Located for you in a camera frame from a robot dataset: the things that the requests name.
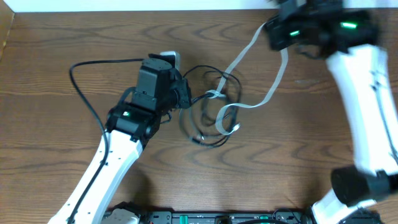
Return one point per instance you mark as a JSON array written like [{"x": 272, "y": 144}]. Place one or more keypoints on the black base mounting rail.
[{"x": 124, "y": 216}]

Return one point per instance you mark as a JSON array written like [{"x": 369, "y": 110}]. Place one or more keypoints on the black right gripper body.
[{"x": 285, "y": 33}]

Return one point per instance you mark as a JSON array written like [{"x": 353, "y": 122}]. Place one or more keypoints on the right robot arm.
[{"x": 348, "y": 42}]

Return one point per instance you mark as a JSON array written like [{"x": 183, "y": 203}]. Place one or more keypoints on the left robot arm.
[{"x": 130, "y": 125}]

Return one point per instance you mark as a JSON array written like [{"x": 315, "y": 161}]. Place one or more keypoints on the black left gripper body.
[{"x": 178, "y": 97}]

